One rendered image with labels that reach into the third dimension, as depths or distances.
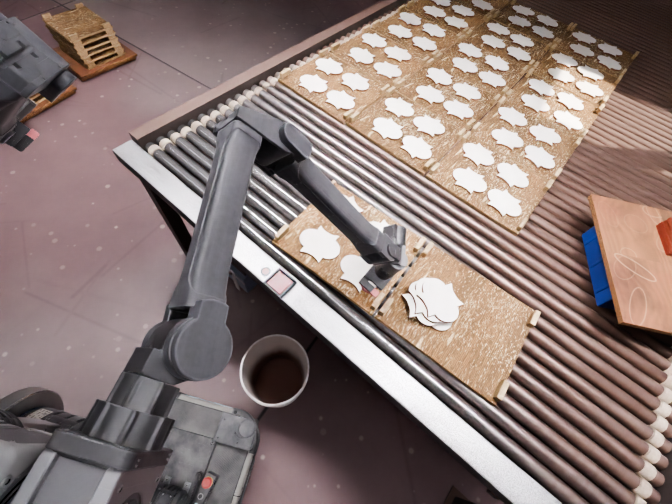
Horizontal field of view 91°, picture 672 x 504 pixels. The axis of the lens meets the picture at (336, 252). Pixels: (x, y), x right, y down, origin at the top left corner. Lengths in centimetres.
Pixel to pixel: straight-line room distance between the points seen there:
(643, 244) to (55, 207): 306
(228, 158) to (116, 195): 220
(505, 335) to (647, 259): 56
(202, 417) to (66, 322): 102
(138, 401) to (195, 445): 125
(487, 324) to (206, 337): 90
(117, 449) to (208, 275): 21
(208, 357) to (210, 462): 126
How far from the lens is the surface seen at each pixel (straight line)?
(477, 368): 110
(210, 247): 50
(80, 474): 45
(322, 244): 111
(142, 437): 45
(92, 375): 220
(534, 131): 186
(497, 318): 119
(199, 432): 171
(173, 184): 137
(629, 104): 247
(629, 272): 142
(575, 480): 122
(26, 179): 311
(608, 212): 154
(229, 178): 54
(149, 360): 46
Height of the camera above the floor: 190
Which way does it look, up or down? 60 degrees down
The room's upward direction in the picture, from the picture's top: 11 degrees clockwise
